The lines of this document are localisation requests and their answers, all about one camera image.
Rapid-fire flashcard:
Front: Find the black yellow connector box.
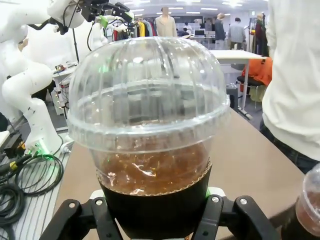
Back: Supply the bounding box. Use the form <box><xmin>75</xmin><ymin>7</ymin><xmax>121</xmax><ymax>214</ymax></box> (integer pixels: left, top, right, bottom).
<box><xmin>3</xmin><ymin>133</ymin><xmax>27</xmax><ymax>158</ymax></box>

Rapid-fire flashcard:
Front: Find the mannequin dark red coat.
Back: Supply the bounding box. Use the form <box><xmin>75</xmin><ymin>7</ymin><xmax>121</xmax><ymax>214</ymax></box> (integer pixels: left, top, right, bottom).
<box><xmin>254</xmin><ymin>12</ymin><xmax>270</xmax><ymax>56</ymax></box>

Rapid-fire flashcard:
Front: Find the mannequin beige sweater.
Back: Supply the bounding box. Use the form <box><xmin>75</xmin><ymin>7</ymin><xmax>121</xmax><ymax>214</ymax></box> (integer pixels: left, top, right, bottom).
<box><xmin>154</xmin><ymin>6</ymin><xmax>179</xmax><ymax>38</ymax></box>

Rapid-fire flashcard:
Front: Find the yellow hanging garment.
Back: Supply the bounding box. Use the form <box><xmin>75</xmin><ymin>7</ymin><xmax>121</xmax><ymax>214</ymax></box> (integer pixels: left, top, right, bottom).
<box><xmin>137</xmin><ymin>21</ymin><xmax>147</xmax><ymax>38</ymax></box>

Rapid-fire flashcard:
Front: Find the black chair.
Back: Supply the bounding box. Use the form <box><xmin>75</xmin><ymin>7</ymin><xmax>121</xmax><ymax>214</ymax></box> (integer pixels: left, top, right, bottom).
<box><xmin>236</xmin><ymin>74</ymin><xmax>266</xmax><ymax>111</ymax></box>

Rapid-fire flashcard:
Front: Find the dark gray box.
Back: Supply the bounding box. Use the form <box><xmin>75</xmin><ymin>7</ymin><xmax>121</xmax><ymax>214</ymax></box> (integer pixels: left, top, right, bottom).
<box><xmin>226</xmin><ymin>83</ymin><xmax>239</xmax><ymax>110</ymax></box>

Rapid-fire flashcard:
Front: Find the orange cloth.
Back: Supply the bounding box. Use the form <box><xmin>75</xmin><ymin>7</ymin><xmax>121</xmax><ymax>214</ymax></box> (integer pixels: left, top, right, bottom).
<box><xmin>241</xmin><ymin>56</ymin><xmax>273</xmax><ymax>87</ymax></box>

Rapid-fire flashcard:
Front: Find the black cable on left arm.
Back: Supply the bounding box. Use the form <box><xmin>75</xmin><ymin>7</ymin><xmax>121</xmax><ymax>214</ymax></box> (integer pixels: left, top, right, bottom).
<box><xmin>26</xmin><ymin>16</ymin><xmax>70</xmax><ymax>36</ymax></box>

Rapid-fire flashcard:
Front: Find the person in white sweater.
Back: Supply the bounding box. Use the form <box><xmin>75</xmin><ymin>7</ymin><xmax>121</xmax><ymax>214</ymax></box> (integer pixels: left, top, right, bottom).
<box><xmin>259</xmin><ymin>0</ymin><xmax>320</xmax><ymax>174</ymax></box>

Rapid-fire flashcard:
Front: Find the person in dark top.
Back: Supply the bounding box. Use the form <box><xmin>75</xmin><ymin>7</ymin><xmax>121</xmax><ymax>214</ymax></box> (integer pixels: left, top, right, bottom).
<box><xmin>214</xmin><ymin>12</ymin><xmax>227</xmax><ymax>41</ymax></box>

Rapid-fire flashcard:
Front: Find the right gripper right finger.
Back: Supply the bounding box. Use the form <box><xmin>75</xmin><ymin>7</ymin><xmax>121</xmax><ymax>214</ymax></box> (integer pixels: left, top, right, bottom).
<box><xmin>191</xmin><ymin>186</ymin><xmax>283</xmax><ymax>240</ymax></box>

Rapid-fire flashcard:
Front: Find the black coiled floor cable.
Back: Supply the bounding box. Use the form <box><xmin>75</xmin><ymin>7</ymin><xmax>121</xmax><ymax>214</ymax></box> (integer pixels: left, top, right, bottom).
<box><xmin>14</xmin><ymin>154</ymin><xmax>65</xmax><ymax>196</ymax></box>

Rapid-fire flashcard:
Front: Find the clear cup dome lid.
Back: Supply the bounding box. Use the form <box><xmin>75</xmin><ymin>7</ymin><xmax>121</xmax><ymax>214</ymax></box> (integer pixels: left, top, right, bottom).
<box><xmin>67</xmin><ymin>35</ymin><xmax>231</xmax><ymax>240</ymax></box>

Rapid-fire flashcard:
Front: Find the black floor cable bundle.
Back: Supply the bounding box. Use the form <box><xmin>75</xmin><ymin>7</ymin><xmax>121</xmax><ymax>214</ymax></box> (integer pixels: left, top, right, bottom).
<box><xmin>0</xmin><ymin>183</ymin><xmax>26</xmax><ymax>227</ymax></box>

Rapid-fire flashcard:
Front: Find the white desk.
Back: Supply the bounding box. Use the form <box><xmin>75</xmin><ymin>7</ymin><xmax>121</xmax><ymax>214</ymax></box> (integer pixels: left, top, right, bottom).
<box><xmin>208</xmin><ymin>49</ymin><xmax>268</xmax><ymax>120</ymax></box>

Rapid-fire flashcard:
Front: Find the man in gray shirt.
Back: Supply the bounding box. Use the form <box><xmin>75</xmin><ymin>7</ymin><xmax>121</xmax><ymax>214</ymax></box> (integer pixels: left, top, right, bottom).
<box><xmin>227</xmin><ymin>17</ymin><xmax>247</xmax><ymax>50</ymax></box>

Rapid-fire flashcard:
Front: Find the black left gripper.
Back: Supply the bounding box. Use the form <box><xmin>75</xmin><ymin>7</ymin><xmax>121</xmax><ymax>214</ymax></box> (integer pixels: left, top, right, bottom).
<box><xmin>81</xmin><ymin>0</ymin><xmax>136</xmax><ymax>29</ymax></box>

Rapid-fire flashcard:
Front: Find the clear cup white lid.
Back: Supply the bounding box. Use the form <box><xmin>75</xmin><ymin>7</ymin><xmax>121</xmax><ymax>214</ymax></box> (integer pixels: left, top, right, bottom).
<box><xmin>294</xmin><ymin>162</ymin><xmax>320</xmax><ymax>237</ymax></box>

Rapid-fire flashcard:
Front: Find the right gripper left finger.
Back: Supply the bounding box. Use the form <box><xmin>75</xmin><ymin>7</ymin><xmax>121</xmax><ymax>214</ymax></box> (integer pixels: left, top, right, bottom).
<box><xmin>43</xmin><ymin>189</ymin><xmax>124</xmax><ymax>240</ymax></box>

